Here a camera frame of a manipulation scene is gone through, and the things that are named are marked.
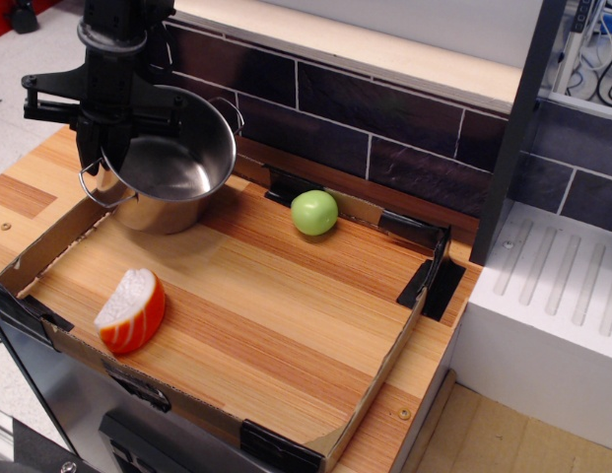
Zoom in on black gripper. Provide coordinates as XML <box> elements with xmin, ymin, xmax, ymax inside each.
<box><xmin>21</xmin><ymin>50</ymin><xmax>183</xmax><ymax>173</ymax></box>

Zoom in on stainless steel metal pot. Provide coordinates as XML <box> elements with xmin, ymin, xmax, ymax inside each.
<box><xmin>79</xmin><ymin>85</ymin><xmax>244</xmax><ymax>235</ymax></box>

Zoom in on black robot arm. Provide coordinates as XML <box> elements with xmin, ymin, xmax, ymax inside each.
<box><xmin>22</xmin><ymin>1</ymin><xmax>185</xmax><ymax>175</ymax></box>

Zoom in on cardboard fence with black tape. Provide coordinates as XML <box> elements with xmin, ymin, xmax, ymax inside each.
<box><xmin>0</xmin><ymin>137</ymin><xmax>477</xmax><ymax>472</ymax></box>

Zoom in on black object on floor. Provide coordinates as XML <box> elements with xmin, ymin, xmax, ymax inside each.
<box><xmin>4</xmin><ymin>0</ymin><xmax>38</xmax><ymax>34</ymax></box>

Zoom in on salmon sushi toy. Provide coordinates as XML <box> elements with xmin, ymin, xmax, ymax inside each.
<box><xmin>94</xmin><ymin>268</ymin><xmax>166</xmax><ymax>355</ymax></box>

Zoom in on green toy apple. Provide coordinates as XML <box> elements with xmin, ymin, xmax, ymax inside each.
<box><xmin>291</xmin><ymin>190</ymin><xmax>339</xmax><ymax>237</ymax></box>

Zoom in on white dish rack counter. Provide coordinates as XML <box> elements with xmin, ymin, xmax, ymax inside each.
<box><xmin>451</xmin><ymin>203</ymin><xmax>612</xmax><ymax>448</ymax></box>

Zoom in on dark grey vertical post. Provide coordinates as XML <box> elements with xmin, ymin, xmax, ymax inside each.
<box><xmin>470</xmin><ymin>0</ymin><xmax>566</xmax><ymax>266</ymax></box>

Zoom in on cables on white shelf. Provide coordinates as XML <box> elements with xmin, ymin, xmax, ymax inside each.
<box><xmin>551</xmin><ymin>0</ymin><xmax>612</xmax><ymax>108</ymax></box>

